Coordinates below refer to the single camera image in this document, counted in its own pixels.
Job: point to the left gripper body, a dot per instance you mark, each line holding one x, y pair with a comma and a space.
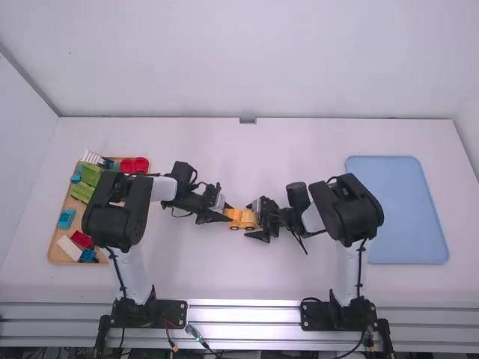
206, 198

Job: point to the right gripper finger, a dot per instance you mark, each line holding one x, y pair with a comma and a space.
249, 206
262, 235

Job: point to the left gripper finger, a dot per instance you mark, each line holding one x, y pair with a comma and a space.
211, 218
229, 206

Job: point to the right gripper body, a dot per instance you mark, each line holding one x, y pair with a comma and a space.
270, 217

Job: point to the yellow toy car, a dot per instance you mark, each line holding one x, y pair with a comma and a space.
239, 217

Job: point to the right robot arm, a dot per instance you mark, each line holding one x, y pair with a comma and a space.
348, 209

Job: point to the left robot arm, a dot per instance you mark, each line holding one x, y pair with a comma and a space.
112, 217

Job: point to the red toy car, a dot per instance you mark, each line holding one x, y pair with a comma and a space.
134, 164

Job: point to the silver rails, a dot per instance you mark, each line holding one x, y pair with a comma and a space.
243, 314

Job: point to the blue toy brick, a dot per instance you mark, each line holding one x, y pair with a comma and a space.
88, 256
113, 164
66, 219
76, 178

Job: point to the green toy brick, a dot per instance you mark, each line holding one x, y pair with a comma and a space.
82, 192
91, 174

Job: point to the white ridged toy brick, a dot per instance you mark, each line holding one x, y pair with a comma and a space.
93, 157

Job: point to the red toy brick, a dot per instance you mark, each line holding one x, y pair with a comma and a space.
81, 238

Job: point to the blue mat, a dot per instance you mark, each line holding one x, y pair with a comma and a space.
404, 209

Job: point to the tan tray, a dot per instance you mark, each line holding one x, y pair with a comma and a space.
54, 250

